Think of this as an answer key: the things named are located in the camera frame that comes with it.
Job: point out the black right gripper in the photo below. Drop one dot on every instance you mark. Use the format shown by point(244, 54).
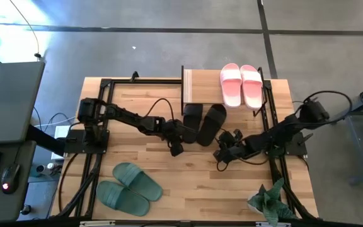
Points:
point(234, 150)

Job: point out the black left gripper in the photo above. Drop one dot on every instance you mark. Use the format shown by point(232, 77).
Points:
point(173, 130)

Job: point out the black rubber slide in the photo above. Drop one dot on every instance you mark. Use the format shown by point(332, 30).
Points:
point(192, 115)
point(213, 126)

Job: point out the pink rubber slide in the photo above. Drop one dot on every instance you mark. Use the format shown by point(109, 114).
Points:
point(231, 85)
point(251, 86)

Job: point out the green rubber slide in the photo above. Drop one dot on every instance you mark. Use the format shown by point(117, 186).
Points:
point(121, 198)
point(137, 181)

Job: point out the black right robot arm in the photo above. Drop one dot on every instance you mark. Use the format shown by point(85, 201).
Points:
point(279, 135)

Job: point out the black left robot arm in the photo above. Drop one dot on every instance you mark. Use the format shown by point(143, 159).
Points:
point(128, 118)

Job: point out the potted green succulent plant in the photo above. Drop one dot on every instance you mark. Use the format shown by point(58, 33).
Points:
point(269, 201)

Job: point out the white label strip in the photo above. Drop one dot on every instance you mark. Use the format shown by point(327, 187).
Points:
point(273, 224)
point(97, 223)

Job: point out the white power adapter box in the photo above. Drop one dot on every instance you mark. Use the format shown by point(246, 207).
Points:
point(60, 130)

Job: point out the black round desk foot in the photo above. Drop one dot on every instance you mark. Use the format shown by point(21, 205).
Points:
point(26, 209)

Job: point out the grey desk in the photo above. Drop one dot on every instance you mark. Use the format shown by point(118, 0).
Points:
point(8, 101)

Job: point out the black computer mouse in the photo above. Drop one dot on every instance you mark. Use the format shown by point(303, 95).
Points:
point(10, 178)

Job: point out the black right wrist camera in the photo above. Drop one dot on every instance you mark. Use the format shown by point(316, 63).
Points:
point(230, 137)

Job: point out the wooden shelf with black frame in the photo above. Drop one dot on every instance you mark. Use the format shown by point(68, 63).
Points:
point(203, 86)

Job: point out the black aluminium rig frame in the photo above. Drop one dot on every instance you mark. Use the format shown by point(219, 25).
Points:
point(143, 81)

